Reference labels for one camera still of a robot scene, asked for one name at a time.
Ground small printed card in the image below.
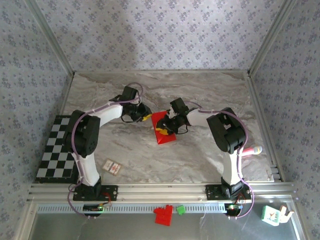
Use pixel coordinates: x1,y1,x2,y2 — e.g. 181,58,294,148
101,158,123,176

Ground pink toy microphone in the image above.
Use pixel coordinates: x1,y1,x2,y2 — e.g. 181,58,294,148
242,145,263,157

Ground red toy brick block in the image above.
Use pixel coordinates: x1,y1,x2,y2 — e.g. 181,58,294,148
153,204,174,227

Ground black white checkerboard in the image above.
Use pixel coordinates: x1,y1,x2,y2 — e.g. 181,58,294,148
34,114,80,185

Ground white green toy clock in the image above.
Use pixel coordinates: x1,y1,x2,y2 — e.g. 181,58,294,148
261,205,281,227

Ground wooden toy piece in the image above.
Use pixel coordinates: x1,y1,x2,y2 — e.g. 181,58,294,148
278,204,295,224

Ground thin black right gripper cable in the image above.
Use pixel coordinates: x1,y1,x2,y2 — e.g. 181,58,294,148
174,123,190,136

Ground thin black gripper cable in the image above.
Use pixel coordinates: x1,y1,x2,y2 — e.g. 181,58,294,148
120,113,141,124
174,123,190,136

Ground thin black left gripper cable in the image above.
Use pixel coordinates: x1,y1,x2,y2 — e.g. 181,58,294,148
120,113,141,124

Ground aluminium front rail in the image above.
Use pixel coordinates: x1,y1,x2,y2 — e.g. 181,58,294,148
26,181,299,203

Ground aluminium side rail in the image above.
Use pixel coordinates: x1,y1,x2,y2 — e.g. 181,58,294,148
59,73,76,116
246,73,285,182

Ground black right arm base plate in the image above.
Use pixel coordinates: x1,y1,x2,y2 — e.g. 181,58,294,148
205,183,252,201

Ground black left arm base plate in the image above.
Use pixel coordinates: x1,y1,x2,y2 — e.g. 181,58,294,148
72,184,119,202

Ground slotted grey cable duct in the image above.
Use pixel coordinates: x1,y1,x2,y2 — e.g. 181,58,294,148
36,201,230,214

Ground red black wire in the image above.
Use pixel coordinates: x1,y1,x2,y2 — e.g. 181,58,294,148
234,192,247,205
101,191,113,208

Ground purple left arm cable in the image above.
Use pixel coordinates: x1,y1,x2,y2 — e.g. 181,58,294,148
67,82,146,221

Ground aluminium frame post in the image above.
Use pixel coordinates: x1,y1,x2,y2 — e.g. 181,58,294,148
24,0,76,77
247,0,298,77

